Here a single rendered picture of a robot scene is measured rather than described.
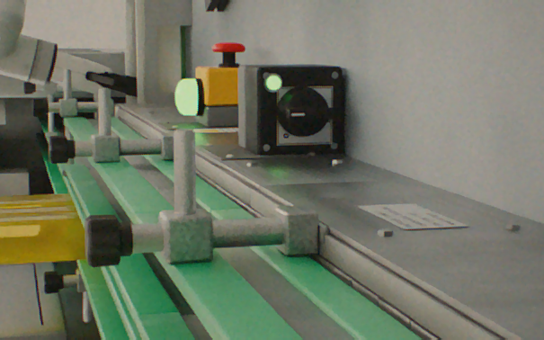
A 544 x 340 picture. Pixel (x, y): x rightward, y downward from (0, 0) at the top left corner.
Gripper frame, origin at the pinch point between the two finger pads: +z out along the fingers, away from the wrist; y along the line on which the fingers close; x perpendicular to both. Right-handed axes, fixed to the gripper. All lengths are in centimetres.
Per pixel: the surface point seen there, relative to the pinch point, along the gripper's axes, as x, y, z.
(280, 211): -1, 122, -13
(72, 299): -35.6, 15.5, -4.4
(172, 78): 3.3, 12.9, 2.9
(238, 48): 9, 61, -1
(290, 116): 4, 94, -4
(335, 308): -4, 134, -14
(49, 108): -6.1, 16.1, -15.4
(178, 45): 8.8, 12.8, 2.5
